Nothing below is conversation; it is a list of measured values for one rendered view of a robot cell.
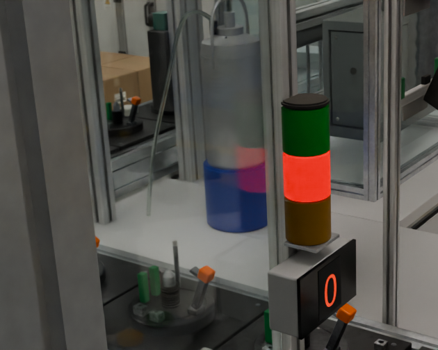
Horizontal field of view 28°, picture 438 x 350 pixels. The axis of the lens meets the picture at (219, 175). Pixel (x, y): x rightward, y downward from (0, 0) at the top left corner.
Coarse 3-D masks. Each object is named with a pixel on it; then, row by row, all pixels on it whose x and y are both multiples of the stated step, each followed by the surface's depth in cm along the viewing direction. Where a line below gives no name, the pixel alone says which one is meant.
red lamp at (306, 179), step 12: (288, 156) 91; (312, 156) 90; (324, 156) 90; (288, 168) 91; (300, 168) 90; (312, 168) 90; (324, 168) 91; (288, 180) 92; (300, 180) 91; (312, 180) 90; (324, 180) 91; (288, 192) 92; (300, 192) 91; (312, 192) 91; (324, 192) 91
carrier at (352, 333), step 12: (324, 324) 135; (312, 336) 128; (324, 336) 128; (348, 336) 131; (360, 336) 131; (372, 336) 131; (384, 336) 131; (312, 348) 125; (324, 348) 125; (336, 348) 123; (348, 348) 128; (360, 348) 128; (372, 348) 128; (396, 348) 128; (408, 348) 128
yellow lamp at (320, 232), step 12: (288, 204) 93; (300, 204) 91; (312, 204) 91; (324, 204) 92; (288, 216) 93; (300, 216) 92; (312, 216) 92; (324, 216) 92; (288, 228) 94; (300, 228) 92; (312, 228) 92; (324, 228) 93; (288, 240) 94; (300, 240) 93; (312, 240) 93; (324, 240) 93
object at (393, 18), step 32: (384, 0) 123; (384, 32) 124; (384, 64) 126; (384, 96) 127; (384, 128) 129; (384, 160) 131; (384, 192) 132; (384, 224) 134; (384, 256) 136; (384, 288) 137; (384, 320) 139
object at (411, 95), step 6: (426, 84) 136; (408, 90) 133; (414, 90) 133; (420, 90) 134; (426, 90) 136; (408, 96) 131; (414, 96) 133; (420, 96) 134; (402, 102) 129; (408, 102) 131
